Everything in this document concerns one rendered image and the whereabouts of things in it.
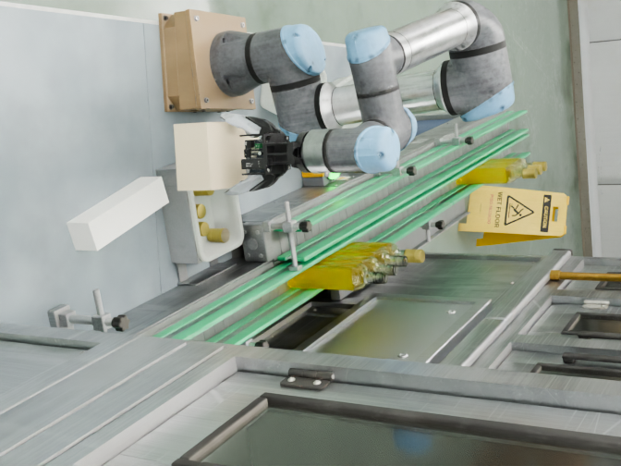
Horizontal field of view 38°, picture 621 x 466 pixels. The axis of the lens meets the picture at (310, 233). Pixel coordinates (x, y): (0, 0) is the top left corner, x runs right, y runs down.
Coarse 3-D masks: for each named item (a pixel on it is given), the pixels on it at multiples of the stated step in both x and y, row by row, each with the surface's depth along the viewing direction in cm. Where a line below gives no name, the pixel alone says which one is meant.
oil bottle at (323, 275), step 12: (324, 264) 224; (336, 264) 223; (348, 264) 221; (360, 264) 220; (300, 276) 225; (312, 276) 224; (324, 276) 222; (336, 276) 220; (348, 276) 218; (360, 276) 217; (324, 288) 223; (336, 288) 221; (348, 288) 219; (360, 288) 219
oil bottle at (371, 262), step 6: (330, 258) 228; (336, 258) 228; (342, 258) 227; (348, 258) 226; (354, 258) 225; (360, 258) 225; (366, 258) 224; (372, 258) 224; (366, 264) 222; (372, 264) 222; (372, 270) 222
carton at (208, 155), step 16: (176, 128) 164; (192, 128) 162; (208, 128) 160; (224, 128) 164; (176, 144) 164; (192, 144) 162; (208, 144) 160; (224, 144) 164; (240, 144) 169; (176, 160) 164; (192, 160) 162; (208, 160) 161; (224, 160) 164; (240, 160) 169; (192, 176) 163; (208, 176) 161; (224, 176) 164; (240, 176) 169
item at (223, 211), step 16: (192, 192) 202; (224, 192) 217; (192, 208) 202; (208, 208) 218; (224, 208) 218; (208, 224) 218; (224, 224) 219; (240, 224) 217; (208, 240) 218; (240, 240) 218; (208, 256) 207
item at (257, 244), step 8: (248, 224) 220; (256, 224) 219; (248, 232) 220; (256, 232) 218; (264, 232) 218; (248, 240) 220; (256, 240) 220; (264, 240) 219; (248, 248) 222; (256, 248) 220; (264, 248) 219; (272, 248) 221; (248, 256) 222; (256, 256) 221; (264, 256) 220; (272, 256) 221
